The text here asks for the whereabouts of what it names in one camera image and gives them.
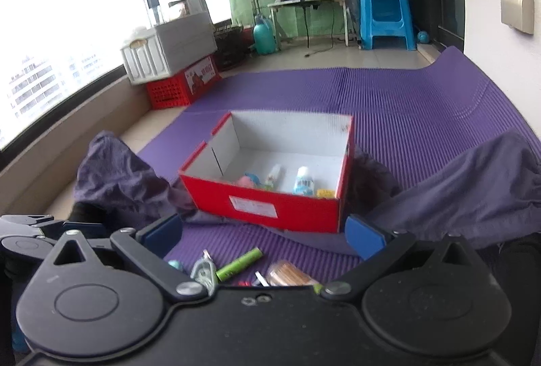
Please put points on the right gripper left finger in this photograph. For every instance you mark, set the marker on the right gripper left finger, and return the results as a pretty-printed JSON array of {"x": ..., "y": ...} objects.
[{"x": 143, "y": 251}]

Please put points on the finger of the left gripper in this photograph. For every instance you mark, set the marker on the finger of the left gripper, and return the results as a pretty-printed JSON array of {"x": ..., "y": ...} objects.
[
  {"x": 54, "y": 229},
  {"x": 22, "y": 225}
]

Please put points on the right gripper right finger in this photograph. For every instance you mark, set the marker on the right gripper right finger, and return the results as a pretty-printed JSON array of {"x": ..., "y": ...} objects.
[{"x": 379, "y": 251}]

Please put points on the teal oval eraser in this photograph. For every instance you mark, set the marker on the teal oval eraser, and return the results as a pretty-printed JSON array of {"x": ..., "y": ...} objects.
[{"x": 177, "y": 265}]

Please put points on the grey correction tape dispenser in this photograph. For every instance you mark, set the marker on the grey correction tape dispenser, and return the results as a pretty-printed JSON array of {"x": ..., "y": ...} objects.
[{"x": 204, "y": 272}]

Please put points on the green marker pen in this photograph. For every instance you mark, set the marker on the green marker pen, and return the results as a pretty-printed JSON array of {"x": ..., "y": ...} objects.
[{"x": 239, "y": 265}]

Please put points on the yellow small box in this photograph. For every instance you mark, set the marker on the yellow small box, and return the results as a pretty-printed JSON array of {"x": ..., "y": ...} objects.
[{"x": 325, "y": 193}]

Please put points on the white spray bottle blue label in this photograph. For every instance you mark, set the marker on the white spray bottle blue label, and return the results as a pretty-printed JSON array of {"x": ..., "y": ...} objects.
[{"x": 304, "y": 184}]

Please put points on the red cardboard box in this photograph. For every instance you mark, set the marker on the red cardboard box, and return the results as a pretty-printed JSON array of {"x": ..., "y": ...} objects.
[{"x": 253, "y": 141}]

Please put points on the purple-grey cloth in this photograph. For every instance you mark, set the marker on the purple-grey cloth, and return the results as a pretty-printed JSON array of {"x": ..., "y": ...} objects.
[{"x": 489, "y": 194}]

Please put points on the pink blue toy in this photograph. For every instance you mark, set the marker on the pink blue toy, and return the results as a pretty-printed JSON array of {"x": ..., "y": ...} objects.
[{"x": 249, "y": 180}]

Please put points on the small white tube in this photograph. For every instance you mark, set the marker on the small white tube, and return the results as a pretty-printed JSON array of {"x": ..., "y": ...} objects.
[{"x": 273, "y": 177}]

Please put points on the purple foam mat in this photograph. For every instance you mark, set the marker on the purple foam mat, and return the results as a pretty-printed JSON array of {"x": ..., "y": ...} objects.
[{"x": 414, "y": 122}]

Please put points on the red plastic crate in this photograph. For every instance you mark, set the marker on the red plastic crate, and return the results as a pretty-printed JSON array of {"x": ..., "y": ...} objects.
[{"x": 185, "y": 87}]

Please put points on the white plastic crate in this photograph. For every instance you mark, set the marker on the white plastic crate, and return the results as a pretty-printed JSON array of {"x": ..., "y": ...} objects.
[{"x": 166, "y": 49}]

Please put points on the black plastic basket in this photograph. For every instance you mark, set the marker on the black plastic basket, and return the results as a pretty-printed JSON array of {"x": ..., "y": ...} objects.
[{"x": 231, "y": 48}]

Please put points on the blue ball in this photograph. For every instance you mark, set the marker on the blue ball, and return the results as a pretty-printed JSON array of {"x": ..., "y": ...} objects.
[{"x": 423, "y": 37}]

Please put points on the blue plastic stool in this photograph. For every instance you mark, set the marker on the blue plastic stool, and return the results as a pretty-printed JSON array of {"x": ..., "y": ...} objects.
[{"x": 386, "y": 18}]

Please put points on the teal detergent bottle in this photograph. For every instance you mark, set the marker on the teal detergent bottle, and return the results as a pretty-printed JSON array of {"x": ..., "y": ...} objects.
[{"x": 263, "y": 36}]

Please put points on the cardboard box on crate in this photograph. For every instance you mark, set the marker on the cardboard box on crate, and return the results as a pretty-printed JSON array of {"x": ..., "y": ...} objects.
[{"x": 182, "y": 8}]

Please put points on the white folding table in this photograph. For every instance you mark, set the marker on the white folding table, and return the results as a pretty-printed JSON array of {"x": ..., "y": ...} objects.
[{"x": 276, "y": 6}]

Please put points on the beige wall switch box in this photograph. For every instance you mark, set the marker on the beige wall switch box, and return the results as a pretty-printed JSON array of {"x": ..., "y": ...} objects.
[{"x": 519, "y": 15}]

